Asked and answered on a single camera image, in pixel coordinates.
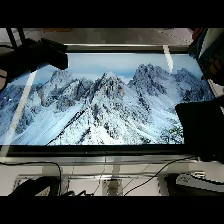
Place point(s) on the black jeans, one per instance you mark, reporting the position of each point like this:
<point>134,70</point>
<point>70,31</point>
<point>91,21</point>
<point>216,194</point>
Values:
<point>200,126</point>

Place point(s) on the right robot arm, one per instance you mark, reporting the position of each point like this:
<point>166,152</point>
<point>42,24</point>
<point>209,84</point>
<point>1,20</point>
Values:
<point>200,183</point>

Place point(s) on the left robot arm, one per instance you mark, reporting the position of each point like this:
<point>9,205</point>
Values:
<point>30,60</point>

